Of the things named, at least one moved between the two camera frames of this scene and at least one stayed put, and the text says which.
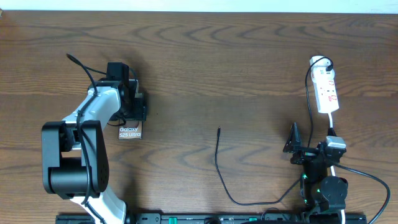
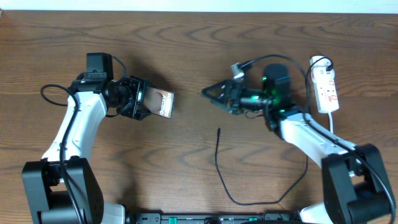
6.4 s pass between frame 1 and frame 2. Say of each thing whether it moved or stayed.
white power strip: stayed
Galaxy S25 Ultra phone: moved
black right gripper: moved
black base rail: stayed
